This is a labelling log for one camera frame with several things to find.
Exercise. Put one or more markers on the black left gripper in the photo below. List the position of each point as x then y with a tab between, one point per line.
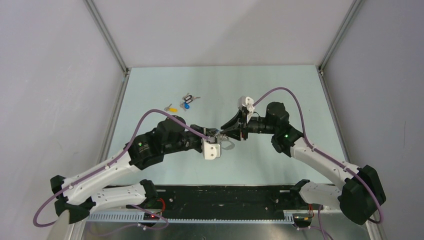
202	130

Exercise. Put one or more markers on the black tagged key on table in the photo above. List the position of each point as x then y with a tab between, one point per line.
188	98

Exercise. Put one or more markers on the aluminium corner post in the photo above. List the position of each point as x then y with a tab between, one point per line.
345	25
107	36

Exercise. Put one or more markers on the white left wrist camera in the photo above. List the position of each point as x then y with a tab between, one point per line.
211	150

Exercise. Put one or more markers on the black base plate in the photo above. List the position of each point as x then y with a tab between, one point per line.
224	202

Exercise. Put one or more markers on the yellow tagged key on table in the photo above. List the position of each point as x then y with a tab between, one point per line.
171	109

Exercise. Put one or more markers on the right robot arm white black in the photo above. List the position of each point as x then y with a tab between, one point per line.
356	191

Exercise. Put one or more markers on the aluminium frame rail front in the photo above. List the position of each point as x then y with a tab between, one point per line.
203	202

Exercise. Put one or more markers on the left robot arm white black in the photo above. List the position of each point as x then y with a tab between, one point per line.
92	190

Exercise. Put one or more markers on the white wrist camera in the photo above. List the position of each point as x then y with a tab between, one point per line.
211	150
246	105

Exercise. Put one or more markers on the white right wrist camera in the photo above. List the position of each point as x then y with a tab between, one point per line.
246	105

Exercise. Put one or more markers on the blue tagged key on table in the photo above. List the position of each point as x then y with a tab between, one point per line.
184	106

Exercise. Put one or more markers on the right aluminium corner post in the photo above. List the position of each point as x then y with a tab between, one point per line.
345	25

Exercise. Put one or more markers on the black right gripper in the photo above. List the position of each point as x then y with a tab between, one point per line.
239	120

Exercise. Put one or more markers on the left aluminium corner post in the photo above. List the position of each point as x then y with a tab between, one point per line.
107	36

